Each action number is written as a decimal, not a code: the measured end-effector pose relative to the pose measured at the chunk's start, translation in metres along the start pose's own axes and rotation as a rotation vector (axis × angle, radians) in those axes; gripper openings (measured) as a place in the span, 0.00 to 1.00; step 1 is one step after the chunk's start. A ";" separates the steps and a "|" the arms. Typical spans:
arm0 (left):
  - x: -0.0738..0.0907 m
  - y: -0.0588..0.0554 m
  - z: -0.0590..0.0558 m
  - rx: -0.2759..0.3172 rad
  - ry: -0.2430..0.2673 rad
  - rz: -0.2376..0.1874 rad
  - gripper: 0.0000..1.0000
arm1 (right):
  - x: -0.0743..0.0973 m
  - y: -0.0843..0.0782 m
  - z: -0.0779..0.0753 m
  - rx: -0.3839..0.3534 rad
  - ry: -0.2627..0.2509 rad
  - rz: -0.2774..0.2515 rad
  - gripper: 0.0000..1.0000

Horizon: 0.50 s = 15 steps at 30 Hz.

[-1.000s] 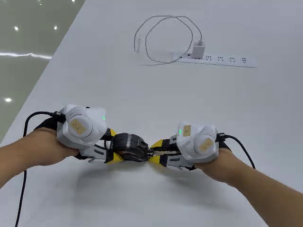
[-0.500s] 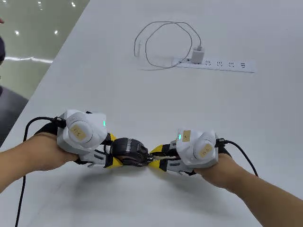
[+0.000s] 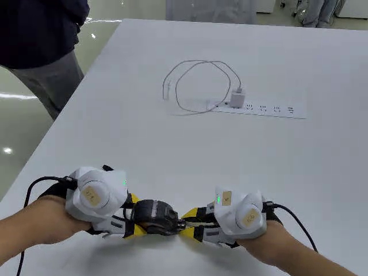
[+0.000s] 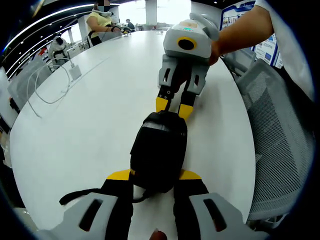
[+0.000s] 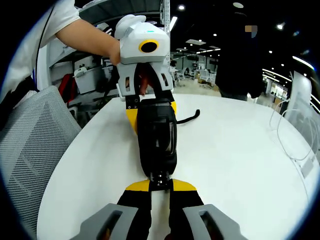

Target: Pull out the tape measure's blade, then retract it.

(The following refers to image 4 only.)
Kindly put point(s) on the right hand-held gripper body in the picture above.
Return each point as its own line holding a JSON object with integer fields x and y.
{"x": 172, "y": 45}

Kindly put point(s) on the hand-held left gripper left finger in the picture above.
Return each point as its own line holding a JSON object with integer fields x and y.
{"x": 75, "y": 220}

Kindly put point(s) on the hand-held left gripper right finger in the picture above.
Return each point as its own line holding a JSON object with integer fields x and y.
{"x": 225, "y": 225}

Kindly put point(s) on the blue and white wall poster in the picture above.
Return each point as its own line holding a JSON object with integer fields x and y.
{"x": 268, "y": 46}

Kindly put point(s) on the white power adapter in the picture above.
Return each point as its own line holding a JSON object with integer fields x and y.
{"x": 75, "y": 72}

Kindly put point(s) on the person's body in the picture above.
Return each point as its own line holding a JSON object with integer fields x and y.
{"x": 290, "y": 45}

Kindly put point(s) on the grey mesh office chair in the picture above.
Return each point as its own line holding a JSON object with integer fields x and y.
{"x": 280, "y": 140}
{"x": 241, "y": 61}

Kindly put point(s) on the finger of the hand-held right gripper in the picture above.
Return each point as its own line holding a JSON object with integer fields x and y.
{"x": 197, "y": 85}
{"x": 165, "y": 75}

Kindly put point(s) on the person's right forearm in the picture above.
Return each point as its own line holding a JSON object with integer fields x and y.
{"x": 245, "y": 32}

